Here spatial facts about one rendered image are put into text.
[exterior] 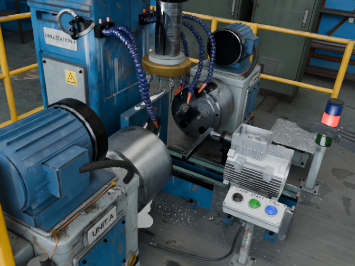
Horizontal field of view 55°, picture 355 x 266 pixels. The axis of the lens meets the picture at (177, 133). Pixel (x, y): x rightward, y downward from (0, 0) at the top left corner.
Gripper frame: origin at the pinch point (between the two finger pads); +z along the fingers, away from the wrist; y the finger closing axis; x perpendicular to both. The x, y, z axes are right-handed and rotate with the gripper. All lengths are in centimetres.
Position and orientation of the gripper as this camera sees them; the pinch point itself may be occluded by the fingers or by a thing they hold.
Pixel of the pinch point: (324, 129)
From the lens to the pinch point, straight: 116.2
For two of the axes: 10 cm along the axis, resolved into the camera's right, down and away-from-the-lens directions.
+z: -8.6, -4.0, 3.2
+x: -1.8, 8.2, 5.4
